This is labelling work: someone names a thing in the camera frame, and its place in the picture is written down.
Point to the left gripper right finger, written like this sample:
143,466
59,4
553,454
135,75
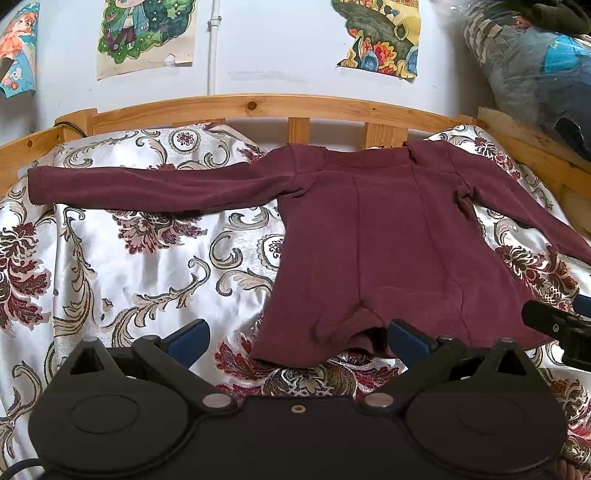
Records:
428,361

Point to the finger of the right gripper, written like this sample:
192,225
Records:
582,305
570,331

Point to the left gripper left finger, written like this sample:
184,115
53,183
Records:
167,361

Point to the maroon long-sleeve sweater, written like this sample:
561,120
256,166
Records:
370,237

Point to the plastic-wrapped bedding bundle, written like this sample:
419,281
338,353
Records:
536,57

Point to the blond character green poster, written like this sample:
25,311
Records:
145,34

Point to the colourful dragon poster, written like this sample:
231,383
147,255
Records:
385,36

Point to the anime girl poster left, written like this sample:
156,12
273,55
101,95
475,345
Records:
18,52

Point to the wooden bed frame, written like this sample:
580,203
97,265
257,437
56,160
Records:
565,173

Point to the white wall pipe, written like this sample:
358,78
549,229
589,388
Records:
213,27

